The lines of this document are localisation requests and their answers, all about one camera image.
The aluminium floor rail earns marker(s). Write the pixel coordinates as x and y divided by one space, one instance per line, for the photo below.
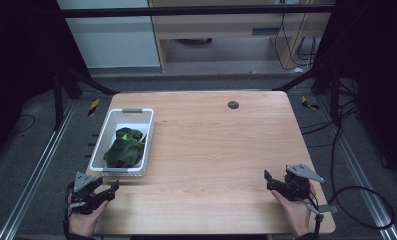
36 173
362 180

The black horizontal frame bar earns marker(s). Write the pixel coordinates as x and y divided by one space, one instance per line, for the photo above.
186 11

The black metal stand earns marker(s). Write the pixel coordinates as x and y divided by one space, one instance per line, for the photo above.
334 96
58 100

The white plastic basket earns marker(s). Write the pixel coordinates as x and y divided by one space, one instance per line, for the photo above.
116 120

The person's right hand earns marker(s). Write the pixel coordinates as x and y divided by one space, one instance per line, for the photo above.
298 215

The light wooden shelf unit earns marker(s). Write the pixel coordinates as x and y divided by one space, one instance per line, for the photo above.
219 28

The white cabinet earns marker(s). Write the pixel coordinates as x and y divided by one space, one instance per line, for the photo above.
116 43

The yellow black striped tape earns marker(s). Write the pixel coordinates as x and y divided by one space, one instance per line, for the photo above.
308 104
93 107

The dark curtain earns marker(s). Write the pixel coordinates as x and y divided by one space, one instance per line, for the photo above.
16 66
379 83

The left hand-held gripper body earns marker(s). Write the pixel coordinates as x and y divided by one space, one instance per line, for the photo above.
86 196

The grey metal bracket on post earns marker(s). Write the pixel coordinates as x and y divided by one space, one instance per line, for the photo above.
326 209

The person's left hand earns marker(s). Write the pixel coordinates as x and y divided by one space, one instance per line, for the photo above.
84 224

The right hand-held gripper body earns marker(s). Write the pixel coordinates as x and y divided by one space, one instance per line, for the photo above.
297 188

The dark green cloth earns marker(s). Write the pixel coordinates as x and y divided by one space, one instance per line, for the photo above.
124 151

